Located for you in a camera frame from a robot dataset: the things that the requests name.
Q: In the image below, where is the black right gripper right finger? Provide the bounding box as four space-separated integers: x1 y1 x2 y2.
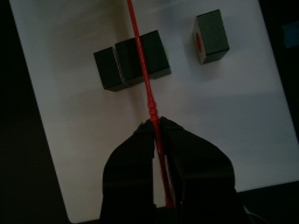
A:
159 115 249 224

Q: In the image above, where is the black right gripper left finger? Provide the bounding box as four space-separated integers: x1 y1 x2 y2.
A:
97 119 157 224

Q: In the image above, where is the red toy knife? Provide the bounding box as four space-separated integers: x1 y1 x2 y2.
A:
125 0 175 209

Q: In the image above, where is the dark green sushi piece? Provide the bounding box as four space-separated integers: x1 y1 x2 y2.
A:
112 29 173 86
191 9 231 65
92 46 130 93

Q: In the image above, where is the white cutting board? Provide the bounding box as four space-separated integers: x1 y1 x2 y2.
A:
8 0 299 224

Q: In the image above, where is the blue tape piece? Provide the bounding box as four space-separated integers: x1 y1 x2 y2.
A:
281 20 299 49

